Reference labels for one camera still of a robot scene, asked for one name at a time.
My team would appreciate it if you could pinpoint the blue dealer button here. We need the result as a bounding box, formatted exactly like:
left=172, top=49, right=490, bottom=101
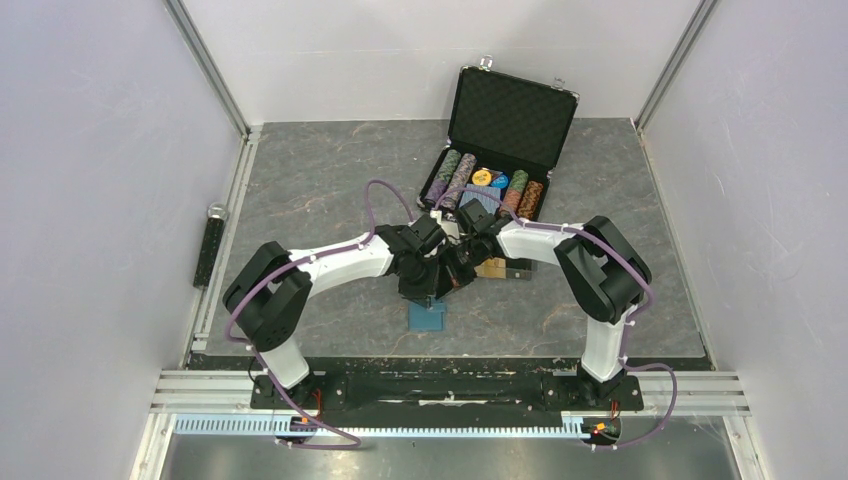
left=490, top=173, right=510, bottom=189

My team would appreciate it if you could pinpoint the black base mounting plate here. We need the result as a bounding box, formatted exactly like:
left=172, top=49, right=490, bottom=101
left=288, top=357, right=644, bottom=427

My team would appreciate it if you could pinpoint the green red chip row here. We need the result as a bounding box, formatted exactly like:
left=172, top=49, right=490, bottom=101
left=498, top=170, right=529, bottom=216

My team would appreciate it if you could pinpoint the white slotted cable duct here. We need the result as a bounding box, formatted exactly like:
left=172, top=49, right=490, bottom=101
left=173, top=413, right=620, bottom=440

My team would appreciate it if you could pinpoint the clear plastic card box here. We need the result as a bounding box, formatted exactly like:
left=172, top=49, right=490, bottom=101
left=475, top=257, right=535, bottom=280

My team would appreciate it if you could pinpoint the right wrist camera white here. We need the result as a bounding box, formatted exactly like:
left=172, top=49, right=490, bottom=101
left=429, top=210, right=461, bottom=243

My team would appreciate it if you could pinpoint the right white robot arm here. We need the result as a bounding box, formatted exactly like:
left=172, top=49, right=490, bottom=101
left=454, top=200, right=655, bottom=408

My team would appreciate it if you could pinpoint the blue playing card deck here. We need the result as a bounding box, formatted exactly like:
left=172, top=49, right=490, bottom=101
left=459, top=184, right=502, bottom=214

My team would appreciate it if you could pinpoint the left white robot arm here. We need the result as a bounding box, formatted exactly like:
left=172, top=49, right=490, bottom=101
left=222, top=215, right=448, bottom=408

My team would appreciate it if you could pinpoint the pink grey chip row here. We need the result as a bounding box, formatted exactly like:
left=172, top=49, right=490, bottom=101
left=440, top=153, right=477, bottom=211

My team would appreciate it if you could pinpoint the purple green chip row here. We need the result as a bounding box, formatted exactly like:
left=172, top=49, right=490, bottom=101
left=423, top=149, right=461, bottom=207

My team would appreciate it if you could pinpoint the black microphone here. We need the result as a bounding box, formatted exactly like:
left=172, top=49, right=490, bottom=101
left=192, top=203, right=229, bottom=289

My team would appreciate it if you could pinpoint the black poker chip case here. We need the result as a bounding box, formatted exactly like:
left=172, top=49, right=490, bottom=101
left=416, top=55, right=580, bottom=220

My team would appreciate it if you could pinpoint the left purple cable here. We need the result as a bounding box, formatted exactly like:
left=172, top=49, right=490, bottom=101
left=225, top=179, right=415, bottom=452

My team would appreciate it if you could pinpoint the blue card holder wallet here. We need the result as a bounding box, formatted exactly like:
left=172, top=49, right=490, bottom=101
left=407, top=300, right=447, bottom=333

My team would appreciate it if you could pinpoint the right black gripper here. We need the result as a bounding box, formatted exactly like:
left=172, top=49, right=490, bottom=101
left=436, top=235, right=486, bottom=300

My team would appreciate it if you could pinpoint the yellow dealer button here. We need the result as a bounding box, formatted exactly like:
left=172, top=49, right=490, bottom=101
left=471, top=169, right=493, bottom=186

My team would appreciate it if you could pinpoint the orange brown chip row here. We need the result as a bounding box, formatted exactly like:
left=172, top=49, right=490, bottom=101
left=516, top=181, right=544, bottom=219

